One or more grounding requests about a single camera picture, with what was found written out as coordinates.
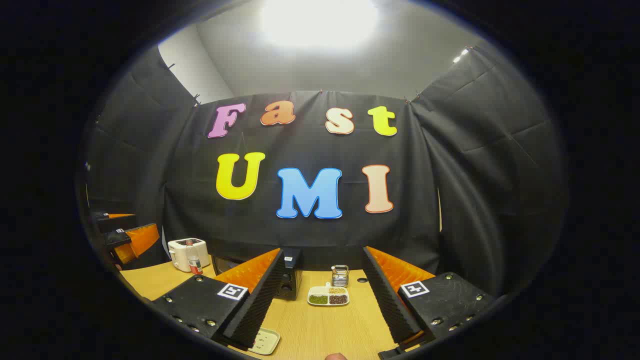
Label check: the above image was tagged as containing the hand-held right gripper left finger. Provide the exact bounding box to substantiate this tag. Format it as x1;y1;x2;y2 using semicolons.
150;247;287;350

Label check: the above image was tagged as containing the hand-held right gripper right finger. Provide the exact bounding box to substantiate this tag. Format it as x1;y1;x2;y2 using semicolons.
362;246;496;360

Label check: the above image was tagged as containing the black electric oven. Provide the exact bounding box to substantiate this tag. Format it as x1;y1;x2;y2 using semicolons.
211;247;303;301

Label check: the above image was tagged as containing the beige square plate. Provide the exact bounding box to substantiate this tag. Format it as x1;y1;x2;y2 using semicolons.
247;327;281;356

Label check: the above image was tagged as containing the white toaster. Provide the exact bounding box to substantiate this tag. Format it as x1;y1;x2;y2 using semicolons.
167;238;211;273

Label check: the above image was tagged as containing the clear water bottle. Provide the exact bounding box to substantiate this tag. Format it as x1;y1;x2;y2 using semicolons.
186;240;203;276

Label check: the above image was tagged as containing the white divided dish with beans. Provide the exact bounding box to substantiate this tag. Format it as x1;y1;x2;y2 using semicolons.
307;282;350;307

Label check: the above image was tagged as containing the large ceiling light panel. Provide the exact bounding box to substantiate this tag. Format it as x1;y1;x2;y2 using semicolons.
260;0;379;51

